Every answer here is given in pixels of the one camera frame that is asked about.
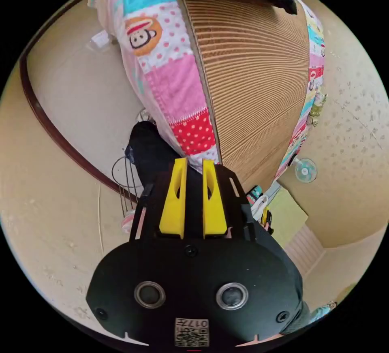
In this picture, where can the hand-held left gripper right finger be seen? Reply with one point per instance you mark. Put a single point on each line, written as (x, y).
(214, 210)

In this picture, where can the bed with woven mat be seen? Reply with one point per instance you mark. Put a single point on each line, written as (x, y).
(255, 85)

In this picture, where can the person's left hand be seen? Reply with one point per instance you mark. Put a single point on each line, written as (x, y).
(258, 341)

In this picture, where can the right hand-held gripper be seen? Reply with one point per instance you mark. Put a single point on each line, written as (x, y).
(269, 227)

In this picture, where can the person's body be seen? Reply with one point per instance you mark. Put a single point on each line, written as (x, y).
(149, 152)

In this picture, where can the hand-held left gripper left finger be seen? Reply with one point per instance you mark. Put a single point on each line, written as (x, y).
(173, 207)

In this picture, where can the small round fan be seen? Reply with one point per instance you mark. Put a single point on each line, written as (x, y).
(305, 171)

